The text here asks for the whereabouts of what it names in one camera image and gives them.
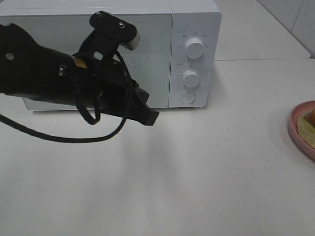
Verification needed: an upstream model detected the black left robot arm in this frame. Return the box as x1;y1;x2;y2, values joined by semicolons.
0;20;158;126

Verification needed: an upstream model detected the white microwave door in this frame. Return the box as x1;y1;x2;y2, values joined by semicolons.
0;14;172;108

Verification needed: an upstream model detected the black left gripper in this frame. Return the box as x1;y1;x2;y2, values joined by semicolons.
75;30;159;126

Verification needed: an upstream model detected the white bread sandwich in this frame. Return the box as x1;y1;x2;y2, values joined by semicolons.
297;109;315;149

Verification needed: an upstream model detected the white upper power knob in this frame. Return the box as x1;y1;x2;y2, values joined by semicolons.
184;36;205;59

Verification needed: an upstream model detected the white microwave oven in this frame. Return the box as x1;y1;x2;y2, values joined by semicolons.
0;0;222;108

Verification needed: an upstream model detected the pink round plate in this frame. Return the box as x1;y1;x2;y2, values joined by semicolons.
287;101;315;161

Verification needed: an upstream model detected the white round door button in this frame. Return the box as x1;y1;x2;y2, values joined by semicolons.
181;92;196;105

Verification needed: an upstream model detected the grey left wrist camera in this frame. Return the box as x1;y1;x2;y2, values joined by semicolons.
90;11;140;51

